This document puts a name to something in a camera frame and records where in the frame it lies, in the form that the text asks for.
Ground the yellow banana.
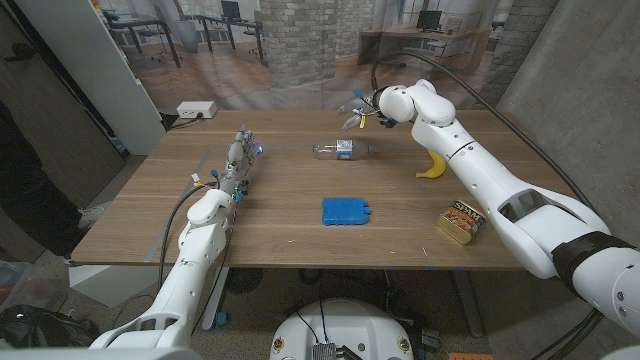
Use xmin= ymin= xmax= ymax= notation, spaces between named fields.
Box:
xmin=415 ymin=148 xmax=448 ymax=180

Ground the white cabinet panel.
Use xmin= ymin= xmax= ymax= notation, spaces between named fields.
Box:
xmin=14 ymin=0 xmax=167 ymax=157

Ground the blue ice pack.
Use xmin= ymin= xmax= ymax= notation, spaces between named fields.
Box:
xmin=321 ymin=196 xmax=372 ymax=227

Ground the black bag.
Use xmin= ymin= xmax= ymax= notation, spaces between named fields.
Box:
xmin=0 ymin=304 xmax=101 ymax=350

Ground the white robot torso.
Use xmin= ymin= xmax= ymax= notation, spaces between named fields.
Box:
xmin=269 ymin=298 xmax=415 ymax=360

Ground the clear plastic water bottle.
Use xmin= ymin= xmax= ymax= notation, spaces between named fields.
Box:
xmin=312 ymin=139 xmax=374 ymax=162

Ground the dark door handle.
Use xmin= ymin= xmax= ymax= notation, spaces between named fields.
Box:
xmin=3 ymin=42 xmax=37 ymax=64

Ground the clear plastic bin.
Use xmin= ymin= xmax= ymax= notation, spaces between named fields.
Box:
xmin=0 ymin=259 xmax=67 ymax=312

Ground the white power strip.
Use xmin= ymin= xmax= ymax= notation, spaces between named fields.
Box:
xmin=176 ymin=100 xmax=218 ymax=120

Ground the printed office backdrop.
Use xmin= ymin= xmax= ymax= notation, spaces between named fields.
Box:
xmin=94 ymin=0 xmax=559 ymax=112

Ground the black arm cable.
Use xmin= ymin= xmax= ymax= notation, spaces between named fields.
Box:
xmin=157 ymin=182 xmax=221 ymax=296
xmin=370 ymin=51 xmax=607 ymax=360

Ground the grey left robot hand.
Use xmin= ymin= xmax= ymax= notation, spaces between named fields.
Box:
xmin=218 ymin=127 xmax=265 ymax=197

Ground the white table leg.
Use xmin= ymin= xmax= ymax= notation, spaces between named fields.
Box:
xmin=201 ymin=267 xmax=231 ymax=332

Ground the spam can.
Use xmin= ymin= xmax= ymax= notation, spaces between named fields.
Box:
xmin=435 ymin=199 xmax=488 ymax=246

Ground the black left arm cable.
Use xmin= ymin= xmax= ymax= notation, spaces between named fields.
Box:
xmin=157 ymin=182 xmax=221 ymax=296

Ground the black power strip cable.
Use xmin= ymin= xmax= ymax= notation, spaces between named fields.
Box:
xmin=166 ymin=113 xmax=205 ymax=131

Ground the person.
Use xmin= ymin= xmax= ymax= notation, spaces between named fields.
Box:
xmin=0 ymin=99 xmax=114 ymax=257

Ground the black round fan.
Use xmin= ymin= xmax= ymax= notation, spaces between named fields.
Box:
xmin=224 ymin=267 xmax=265 ymax=296

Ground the grey table leg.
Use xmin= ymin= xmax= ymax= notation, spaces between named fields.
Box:
xmin=451 ymin=269 xmax=485 ymax=339

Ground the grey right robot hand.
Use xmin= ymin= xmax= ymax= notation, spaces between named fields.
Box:
xmin=338 ymin=87 xmax=389 ymax=132

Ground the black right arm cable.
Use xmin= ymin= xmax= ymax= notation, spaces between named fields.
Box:
xmin=370 ymin=51 xmax=607 ymax=360

